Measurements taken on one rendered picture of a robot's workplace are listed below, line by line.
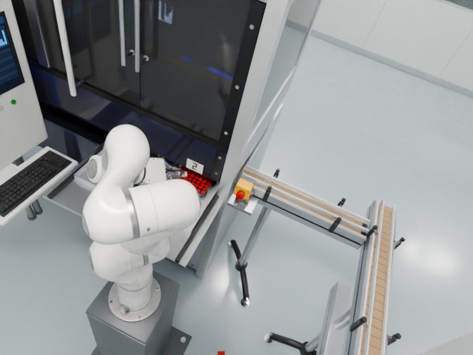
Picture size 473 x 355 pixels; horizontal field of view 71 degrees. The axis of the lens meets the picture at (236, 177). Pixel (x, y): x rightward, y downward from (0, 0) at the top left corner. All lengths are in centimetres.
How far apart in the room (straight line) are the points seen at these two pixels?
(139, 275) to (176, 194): 53
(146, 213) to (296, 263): 208
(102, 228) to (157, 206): 10
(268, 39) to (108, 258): 81
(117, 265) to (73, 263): 147
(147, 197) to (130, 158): 9
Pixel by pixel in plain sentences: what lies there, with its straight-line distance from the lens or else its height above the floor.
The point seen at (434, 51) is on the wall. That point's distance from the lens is 602.
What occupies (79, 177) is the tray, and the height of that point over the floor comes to 92.
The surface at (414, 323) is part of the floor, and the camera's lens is 290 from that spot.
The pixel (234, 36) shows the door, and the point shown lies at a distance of 119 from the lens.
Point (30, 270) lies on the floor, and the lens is 251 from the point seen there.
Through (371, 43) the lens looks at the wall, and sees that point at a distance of 596.
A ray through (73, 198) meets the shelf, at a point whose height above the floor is 88.
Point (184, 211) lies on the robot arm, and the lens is 66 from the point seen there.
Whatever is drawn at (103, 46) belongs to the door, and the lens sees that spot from 152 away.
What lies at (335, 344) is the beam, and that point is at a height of 55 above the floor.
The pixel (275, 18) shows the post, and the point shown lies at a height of 177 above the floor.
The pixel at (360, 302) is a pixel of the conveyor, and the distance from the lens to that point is 155.
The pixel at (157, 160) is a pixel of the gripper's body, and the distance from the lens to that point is 120.
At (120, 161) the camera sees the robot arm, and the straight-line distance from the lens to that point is 68.
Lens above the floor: 215
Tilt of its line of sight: 46 degrees down
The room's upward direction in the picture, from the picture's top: 17 degrees clockwise
